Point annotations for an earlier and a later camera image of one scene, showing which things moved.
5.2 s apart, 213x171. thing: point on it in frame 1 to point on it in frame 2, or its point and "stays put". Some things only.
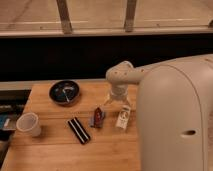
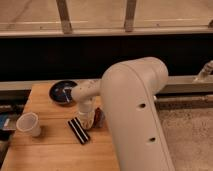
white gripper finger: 127,102 to 87,124
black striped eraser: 79,130 stays put
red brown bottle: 97,120 stays put
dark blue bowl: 64,92 stays put
